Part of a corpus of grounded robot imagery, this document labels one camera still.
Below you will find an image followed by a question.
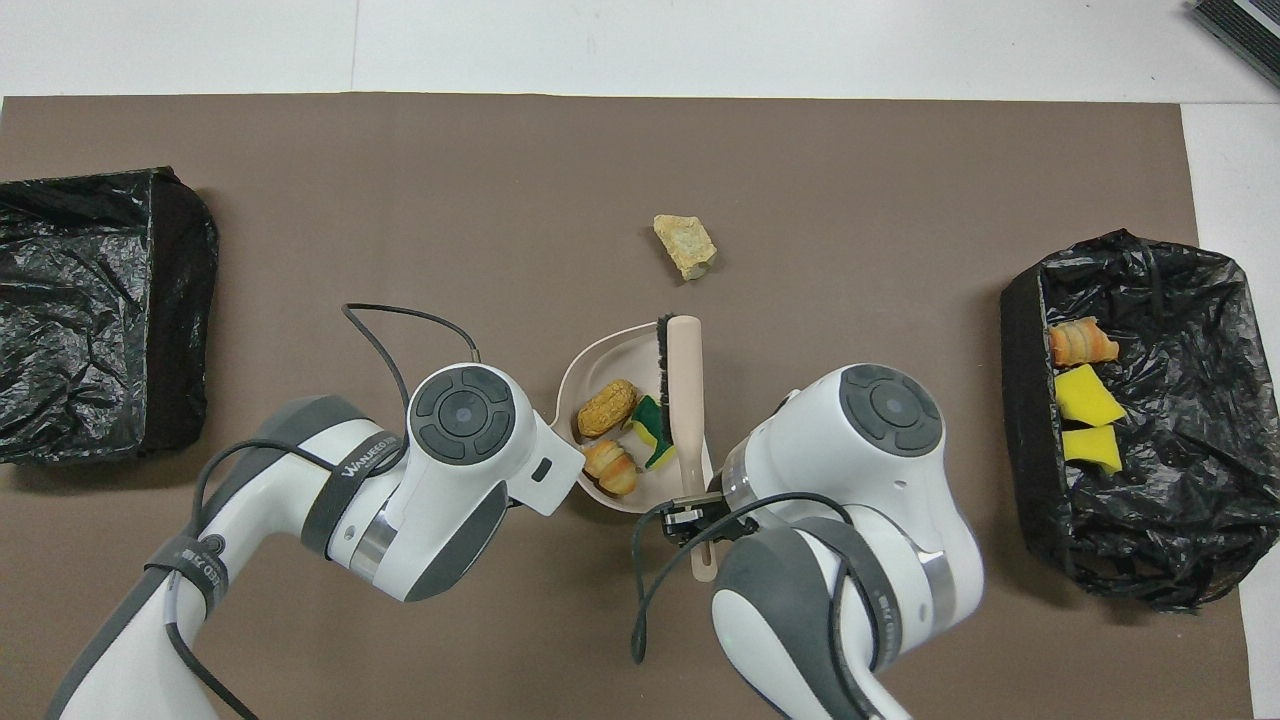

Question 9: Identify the toy croissant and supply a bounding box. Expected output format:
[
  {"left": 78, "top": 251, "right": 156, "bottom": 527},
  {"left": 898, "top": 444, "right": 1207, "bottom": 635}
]
[{"left": 1048, "top": 316, "right": 1121, "bottom": 367}]

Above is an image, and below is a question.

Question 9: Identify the toy bread roll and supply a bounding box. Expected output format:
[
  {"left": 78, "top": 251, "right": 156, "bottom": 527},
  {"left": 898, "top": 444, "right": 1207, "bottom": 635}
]
[{"left": 583, "top": 439, "right": 639, "bottom": 497}]

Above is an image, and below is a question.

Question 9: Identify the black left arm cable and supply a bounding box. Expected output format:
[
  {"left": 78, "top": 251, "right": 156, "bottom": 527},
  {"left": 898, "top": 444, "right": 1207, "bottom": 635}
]
[{"left": 165, "top": 303, "right": 483, "bottom": 720}]

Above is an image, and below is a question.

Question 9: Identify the brown fried nugget toy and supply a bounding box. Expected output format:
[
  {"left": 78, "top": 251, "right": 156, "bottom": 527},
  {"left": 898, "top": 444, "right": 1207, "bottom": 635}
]
[{"left": 577, "top": 378, "right": 639, "bottom": 439}]

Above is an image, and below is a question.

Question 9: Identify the closed black bag bin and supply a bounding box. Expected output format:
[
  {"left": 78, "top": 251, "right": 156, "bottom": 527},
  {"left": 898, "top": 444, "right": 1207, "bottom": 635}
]
[{"left": 0, "top": 166, "right": 220, "bottom": 466}]

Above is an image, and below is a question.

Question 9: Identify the beige hand brush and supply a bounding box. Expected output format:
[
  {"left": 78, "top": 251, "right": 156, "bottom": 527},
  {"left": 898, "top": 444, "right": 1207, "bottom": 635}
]
[{"left": 655, "top": 314, "right": 721, "bottom": 584}]

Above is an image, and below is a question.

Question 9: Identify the open black bag bin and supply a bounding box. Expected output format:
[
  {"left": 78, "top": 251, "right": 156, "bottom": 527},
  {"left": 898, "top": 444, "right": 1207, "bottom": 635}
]
[{"left": 1000, "top": 229, "right": 1280, "bottom": 613}]

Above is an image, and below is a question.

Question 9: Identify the dark ribbed device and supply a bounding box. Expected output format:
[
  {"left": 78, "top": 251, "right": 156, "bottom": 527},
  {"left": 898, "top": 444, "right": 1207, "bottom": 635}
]
[{"left": 1190, "top": 0, "right": 1280, "bottom": 89}]

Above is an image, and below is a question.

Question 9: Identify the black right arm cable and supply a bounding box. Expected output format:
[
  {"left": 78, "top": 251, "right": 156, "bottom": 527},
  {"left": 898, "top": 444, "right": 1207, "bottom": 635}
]
[{"left": 630, "top": 490, "right": 856, "bottom": 666}]

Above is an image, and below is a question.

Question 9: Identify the brown paper table mat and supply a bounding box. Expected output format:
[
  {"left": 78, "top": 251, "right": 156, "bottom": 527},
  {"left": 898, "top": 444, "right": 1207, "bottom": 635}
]
[{"left": 0, "top": 93, "right": 1254, "bottom": 720}]

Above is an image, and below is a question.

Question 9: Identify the beige plastic dustpan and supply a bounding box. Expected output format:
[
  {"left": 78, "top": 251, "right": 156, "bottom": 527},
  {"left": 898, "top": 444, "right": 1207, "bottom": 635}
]
[{"left": 555, "top": 321, "right": 716, "bottom": 515}]

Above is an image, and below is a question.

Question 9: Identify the pale bread slice piece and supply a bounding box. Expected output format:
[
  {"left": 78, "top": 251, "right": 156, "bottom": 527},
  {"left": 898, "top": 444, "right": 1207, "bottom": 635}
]
[{"left": 653, "top": 213, "right": 719, "bottom": 282}]

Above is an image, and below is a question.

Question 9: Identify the green and yellow sponge piece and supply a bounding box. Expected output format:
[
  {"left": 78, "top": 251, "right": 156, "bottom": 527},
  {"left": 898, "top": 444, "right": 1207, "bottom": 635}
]
[{"left": 630, "top": 394, "right": 678, "bottom": 471}]

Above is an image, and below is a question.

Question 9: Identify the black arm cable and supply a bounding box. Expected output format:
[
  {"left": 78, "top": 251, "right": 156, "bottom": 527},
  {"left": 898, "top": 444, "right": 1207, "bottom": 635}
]
[
  {"left": 630, "top": 490, "right": 856, "bottom": 666},
  {"left": 165, "top": 303, "right": 483, "bottom": 720}
]

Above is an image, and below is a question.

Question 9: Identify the small yellow sponge piece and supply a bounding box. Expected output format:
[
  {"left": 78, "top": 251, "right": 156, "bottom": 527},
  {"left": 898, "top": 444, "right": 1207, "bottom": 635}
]
[{"left": 1062, "top": 425, "right": 1124, "bottom": 475}]

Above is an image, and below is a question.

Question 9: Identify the large yellow sponge piece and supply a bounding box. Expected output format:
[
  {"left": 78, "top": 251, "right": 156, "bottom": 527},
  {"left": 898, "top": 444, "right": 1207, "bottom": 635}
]
[{"left": 1054, "top": 363, "right": 1128, "bottom": 428}]

